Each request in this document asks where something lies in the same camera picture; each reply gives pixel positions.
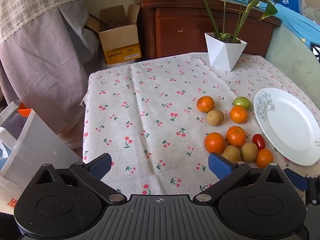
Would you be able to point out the white plate with line drawing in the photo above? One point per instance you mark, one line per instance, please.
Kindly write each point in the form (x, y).
(287, 127)

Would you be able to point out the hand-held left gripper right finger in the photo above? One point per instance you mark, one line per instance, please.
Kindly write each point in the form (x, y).
(220, 165)

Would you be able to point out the beige plaid lace-trim cloth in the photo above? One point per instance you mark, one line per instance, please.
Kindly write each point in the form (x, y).
(30, 2)

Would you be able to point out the dark wooden cabinet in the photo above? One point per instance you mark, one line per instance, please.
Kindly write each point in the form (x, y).
(180, 17)

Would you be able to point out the pale green cushion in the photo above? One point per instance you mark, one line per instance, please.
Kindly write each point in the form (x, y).
(290, 55)

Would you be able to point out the lilac gingham curtain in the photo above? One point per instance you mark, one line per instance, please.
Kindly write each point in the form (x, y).
(42, 67)

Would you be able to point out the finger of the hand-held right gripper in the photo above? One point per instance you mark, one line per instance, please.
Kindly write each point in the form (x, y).
(297, 179)

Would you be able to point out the cherry print tablecloth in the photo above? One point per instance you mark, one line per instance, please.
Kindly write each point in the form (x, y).
(150, 105)

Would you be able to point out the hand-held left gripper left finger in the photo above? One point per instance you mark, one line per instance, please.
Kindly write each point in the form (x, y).
(101, 166)

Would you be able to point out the open cardboard box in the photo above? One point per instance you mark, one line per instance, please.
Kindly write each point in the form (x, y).
(120, 40)

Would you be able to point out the green round fruit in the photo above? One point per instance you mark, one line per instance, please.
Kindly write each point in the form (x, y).
(242, 102)

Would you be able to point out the small orange item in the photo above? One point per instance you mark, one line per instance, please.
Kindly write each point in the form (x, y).
(25, 111)

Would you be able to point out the orange mandarin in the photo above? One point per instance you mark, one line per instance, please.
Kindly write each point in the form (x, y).
(205, 104)
(238, 114)
(236, 136)
(264, 158)
(214, 142)

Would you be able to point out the white shopping bag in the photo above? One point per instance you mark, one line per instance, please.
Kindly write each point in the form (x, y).
(37, 145)

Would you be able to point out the brown kiwi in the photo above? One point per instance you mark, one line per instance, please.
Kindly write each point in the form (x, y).
(231, 153)
(249, 152)
(215, 117)

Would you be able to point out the red cherry tomato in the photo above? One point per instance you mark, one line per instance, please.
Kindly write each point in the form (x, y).
(258, 141)

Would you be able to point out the white faceted planter pot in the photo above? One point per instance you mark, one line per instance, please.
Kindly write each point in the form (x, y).
(222, 55)

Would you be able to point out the blue printed blanket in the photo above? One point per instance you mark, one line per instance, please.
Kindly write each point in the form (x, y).
(297, 25)

